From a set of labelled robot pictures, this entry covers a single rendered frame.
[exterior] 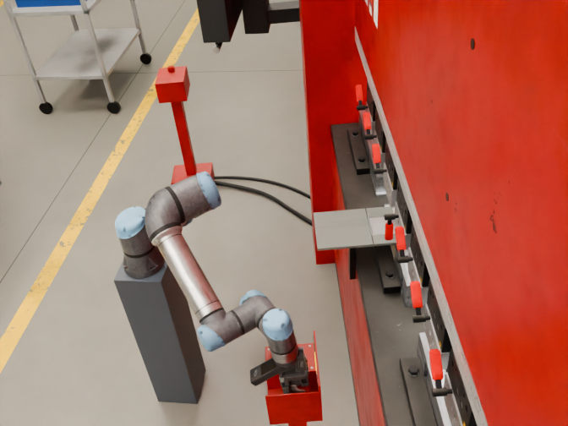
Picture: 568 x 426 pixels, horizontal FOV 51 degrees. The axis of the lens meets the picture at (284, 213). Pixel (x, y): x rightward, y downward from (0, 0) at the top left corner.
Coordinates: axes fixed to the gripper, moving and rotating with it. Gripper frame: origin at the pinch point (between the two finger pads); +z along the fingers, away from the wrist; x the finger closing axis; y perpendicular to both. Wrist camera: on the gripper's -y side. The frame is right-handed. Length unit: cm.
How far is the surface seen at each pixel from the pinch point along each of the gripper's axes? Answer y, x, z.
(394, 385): 30.5, -8.7, -11.7
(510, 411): 42, -53, -69
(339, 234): 22, 40, -25
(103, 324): -101, 98, 65
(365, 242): 30, 36, -24
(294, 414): 1.0, -4.9, 2.7
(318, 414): 7.9, -4.9, 4.3
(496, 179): 45, -33, -97
